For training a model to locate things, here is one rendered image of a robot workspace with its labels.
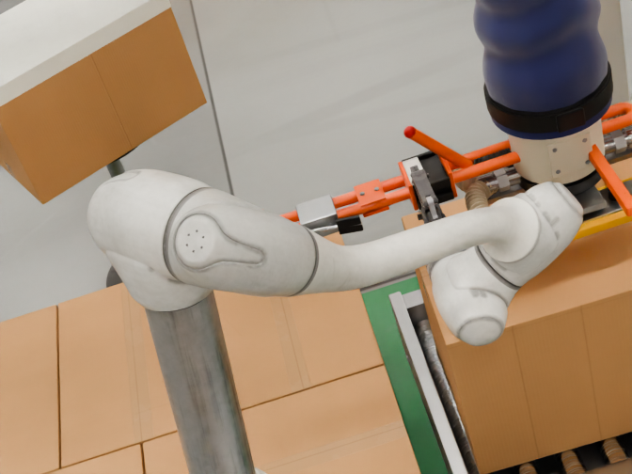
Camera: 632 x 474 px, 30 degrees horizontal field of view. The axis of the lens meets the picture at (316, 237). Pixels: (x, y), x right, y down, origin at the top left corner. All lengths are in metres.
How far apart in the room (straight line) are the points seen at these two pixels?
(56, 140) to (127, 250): 1.93
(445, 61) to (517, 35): 2.73
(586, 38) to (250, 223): 0.81
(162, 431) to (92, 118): 1.09
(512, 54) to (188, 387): 0.78
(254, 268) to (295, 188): 2.82
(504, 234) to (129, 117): 1.96
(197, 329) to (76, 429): 1.32
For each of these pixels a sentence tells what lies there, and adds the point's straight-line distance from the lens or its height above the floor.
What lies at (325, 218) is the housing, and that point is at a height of 1.19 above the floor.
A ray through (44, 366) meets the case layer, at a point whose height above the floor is 0.54.
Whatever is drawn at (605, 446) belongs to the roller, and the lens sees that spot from 2.53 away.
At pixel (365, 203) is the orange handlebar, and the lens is 2.16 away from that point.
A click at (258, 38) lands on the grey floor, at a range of 5.22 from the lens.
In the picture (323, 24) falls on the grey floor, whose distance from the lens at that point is 5.17.
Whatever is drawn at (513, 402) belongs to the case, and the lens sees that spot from 2.37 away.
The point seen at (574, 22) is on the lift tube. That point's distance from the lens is 2.00.
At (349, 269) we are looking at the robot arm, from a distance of 1.62.
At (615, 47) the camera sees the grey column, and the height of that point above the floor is 0.68.
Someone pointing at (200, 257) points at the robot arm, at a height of 1.65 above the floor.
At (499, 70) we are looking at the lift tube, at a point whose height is 1.40.
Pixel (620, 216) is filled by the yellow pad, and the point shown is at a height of 1.07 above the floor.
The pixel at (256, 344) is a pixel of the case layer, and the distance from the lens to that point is 2.92.
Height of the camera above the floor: 2.53
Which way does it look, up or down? 39 degrees down
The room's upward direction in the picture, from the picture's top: 19 degrees counter-clockwise
